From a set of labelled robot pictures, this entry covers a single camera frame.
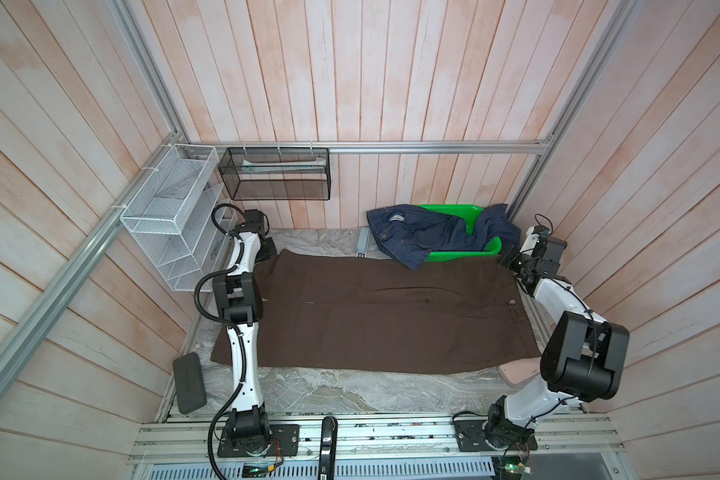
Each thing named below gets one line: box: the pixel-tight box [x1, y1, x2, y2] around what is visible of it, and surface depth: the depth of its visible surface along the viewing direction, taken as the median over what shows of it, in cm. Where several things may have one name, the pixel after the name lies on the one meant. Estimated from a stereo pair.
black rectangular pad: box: [172, 352, 207, 415], surface depth 83 cm
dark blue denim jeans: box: [367, 204, 521, 271], surface depth 113 cm
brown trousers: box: [211, 247, 541, 373], surface depth 96 cm
